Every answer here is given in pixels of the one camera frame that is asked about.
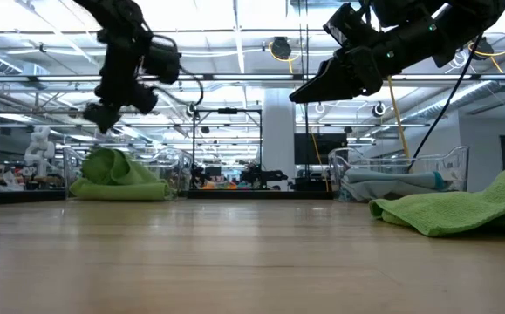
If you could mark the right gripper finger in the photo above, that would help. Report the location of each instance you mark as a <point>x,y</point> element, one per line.
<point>326,85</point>

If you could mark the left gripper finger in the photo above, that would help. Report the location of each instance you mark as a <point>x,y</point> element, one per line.
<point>101,117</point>
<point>145,99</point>

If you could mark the blue microfiber towel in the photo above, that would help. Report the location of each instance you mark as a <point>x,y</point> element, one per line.
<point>391,178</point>
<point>365,192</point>

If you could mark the black background robot arm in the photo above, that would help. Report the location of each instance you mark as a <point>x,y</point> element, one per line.
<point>269,175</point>

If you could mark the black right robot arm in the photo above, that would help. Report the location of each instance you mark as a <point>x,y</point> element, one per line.
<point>452,22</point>

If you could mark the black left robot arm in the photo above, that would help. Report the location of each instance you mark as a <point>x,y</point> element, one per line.
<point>112,13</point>

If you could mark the black screen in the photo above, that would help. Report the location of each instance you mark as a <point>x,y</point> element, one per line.
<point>322,148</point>

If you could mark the white pillar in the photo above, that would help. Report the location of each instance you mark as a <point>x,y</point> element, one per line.
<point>278,131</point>

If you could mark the white robot figure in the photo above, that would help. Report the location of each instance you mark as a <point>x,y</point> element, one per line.
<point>38,148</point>

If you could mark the clear plastic bin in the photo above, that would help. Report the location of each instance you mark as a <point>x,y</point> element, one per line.
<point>178,165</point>
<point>457,165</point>

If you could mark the black metal rack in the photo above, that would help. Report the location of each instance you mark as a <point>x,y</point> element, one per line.
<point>228,111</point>

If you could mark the orange cloth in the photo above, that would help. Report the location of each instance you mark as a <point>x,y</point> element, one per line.
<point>213,186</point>

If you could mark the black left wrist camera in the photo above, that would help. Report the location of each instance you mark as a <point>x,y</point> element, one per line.
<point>162,61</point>

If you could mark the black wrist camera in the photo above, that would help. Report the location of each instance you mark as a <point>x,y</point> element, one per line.
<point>348,24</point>
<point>162,61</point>

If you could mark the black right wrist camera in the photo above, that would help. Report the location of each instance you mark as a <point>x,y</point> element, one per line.
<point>348,24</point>

